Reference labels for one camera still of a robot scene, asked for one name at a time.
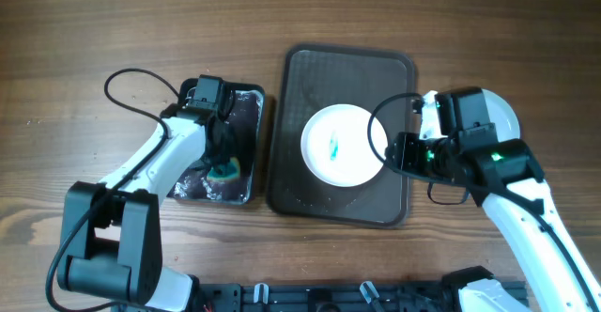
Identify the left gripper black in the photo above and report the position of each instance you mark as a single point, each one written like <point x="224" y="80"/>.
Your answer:
<point x="231" y="149"/>

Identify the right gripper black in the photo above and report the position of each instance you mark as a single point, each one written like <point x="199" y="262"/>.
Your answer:
<point x="408" y="146"/>

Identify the green yellow sponge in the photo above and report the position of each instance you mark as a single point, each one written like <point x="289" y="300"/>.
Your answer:
<point x="223" y="173"/>

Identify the white plate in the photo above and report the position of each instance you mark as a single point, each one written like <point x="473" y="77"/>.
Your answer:
<point x="341" y="144"/>
<point x="499" y="110"/>

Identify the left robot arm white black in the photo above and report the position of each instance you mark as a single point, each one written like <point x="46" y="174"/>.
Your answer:
<point x="111" y="243"/>

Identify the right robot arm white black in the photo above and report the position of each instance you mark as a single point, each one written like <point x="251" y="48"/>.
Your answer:
<point x="506" y="181"/>

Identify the black water basin tray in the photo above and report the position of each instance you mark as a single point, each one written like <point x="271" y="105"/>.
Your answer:
<point x="242" y="109"/>

